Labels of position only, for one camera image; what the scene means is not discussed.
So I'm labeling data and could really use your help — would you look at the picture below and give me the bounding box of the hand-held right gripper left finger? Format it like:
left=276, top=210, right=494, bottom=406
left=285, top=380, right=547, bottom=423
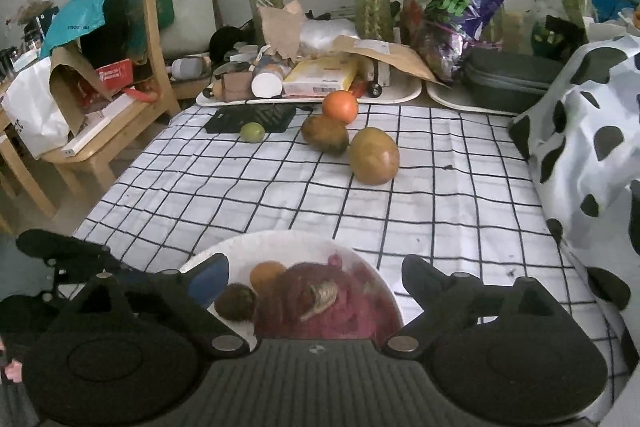
left=74, top=253, right=251, bottom=356

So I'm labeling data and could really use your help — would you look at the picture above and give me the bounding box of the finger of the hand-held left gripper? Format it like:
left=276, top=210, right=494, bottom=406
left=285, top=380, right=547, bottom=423
left=16, top=229, right=151, bottom=289

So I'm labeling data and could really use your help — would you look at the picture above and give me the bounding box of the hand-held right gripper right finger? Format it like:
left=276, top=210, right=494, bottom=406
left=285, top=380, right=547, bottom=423
left=385, top=254, right=576, bottom=356

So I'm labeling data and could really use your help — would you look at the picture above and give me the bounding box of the dark passion fruit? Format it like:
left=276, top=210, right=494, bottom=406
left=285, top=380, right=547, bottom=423
left=214, top=283, right=258, bottom=322

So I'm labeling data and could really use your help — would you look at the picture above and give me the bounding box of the small tangerine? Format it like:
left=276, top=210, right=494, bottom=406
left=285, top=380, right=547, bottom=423
left=249, top=261, right=288, bottom=295

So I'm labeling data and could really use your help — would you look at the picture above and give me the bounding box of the white floral plate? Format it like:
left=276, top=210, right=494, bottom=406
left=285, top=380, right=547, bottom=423
left=177, top=231, right=405, bottom=340

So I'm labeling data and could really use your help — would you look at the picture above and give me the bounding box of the checkered white cloth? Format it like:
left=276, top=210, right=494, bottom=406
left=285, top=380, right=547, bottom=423
left=72, top=102, right=626, bottom=423

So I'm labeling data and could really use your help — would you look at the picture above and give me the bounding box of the wooden table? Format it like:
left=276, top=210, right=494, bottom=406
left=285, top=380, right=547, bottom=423
left=0, top=92, right=56, bottom=233

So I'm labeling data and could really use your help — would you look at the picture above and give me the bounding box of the long white box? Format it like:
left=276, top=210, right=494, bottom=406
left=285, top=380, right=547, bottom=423
left=62, top=92, right=146, bottom=158

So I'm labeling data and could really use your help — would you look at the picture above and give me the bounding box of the brown round fruit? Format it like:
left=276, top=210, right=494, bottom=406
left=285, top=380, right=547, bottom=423
left=348, top=127, right=401, bottom=186

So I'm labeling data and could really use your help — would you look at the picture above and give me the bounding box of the white plastic bag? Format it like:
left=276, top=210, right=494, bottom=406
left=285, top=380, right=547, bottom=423
left=2, top=57, right=71, bottom=158

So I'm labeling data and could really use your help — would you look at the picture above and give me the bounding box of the brown paper bag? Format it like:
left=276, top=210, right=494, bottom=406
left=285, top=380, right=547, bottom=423
left=47, top=42, right=113, bottom=135

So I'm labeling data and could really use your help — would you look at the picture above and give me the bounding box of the red box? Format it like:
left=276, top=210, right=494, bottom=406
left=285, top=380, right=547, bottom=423
left=95, top=59, right=136, bottom=95

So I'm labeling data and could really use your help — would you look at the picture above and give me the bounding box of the large orange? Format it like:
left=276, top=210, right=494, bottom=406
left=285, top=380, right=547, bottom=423
left=321, top=90, right=359, bottom=124

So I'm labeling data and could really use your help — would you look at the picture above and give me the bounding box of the small cardboard box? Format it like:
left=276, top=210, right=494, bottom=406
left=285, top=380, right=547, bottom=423
left=220, top=72, right=253, bottom=102

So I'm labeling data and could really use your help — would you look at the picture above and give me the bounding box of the white cylinder container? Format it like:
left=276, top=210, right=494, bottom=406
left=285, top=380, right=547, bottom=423
left=251, top=69, right=284, bottom=98

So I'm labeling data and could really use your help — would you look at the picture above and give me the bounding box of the grey white cylinder device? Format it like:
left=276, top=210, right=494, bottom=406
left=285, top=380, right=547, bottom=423
left=171, top=58, right=206, bottom=79

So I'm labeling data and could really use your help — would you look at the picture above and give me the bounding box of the white labelled box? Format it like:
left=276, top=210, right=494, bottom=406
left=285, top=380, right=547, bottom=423
left=282, top=57, right=358, bottom=98

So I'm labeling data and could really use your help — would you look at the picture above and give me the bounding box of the black zip case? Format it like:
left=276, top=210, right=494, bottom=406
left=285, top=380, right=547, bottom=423
left=460, top=48, right=566, bottom=112

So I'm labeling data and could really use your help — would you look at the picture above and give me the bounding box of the brown paper envelope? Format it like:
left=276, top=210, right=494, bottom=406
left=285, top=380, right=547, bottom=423
left=332, top=35, right=451, bottom=88

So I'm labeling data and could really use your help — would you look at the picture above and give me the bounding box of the cow print blanket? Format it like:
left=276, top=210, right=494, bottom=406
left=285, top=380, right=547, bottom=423
left=507, top=36, right=640, bottom=408

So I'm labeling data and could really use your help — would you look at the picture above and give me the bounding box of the wooden chair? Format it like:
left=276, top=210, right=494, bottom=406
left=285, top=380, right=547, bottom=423
left=37, top=0, right=181, bottom=218

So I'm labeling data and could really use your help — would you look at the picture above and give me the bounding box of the teal plastic bag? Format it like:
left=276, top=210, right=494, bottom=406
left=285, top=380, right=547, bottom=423
left=40, top=0, right=118, bottom=58

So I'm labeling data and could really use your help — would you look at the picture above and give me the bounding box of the black cloth lump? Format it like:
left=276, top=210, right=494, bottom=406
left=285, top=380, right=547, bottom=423
left=208, top=26, right=256, bottom=62

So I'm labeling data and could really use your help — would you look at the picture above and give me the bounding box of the dark green bag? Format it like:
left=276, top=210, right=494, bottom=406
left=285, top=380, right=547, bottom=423
left=80, top=0, right=176, bottom=62

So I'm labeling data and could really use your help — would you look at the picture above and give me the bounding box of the white framed board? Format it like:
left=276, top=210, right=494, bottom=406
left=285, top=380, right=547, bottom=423
left=160, top=0, right=221, bottom=58

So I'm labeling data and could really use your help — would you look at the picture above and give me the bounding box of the torn brown paper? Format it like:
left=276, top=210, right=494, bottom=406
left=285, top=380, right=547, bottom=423
left=257, top=0, right=307, bottom=58

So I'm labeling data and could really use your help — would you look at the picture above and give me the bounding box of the clear plastic bag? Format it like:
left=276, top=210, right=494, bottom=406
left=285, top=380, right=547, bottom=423
left=300, top=19, right=358, bottom=58

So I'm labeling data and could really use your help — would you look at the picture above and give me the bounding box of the red snack bag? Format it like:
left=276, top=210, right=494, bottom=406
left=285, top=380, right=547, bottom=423
left=400, top=0, right=431, bottom=42

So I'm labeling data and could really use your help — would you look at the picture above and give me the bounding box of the purple snack bag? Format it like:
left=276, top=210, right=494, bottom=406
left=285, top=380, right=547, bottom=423
left=410, top=0, right=508, bottom=82

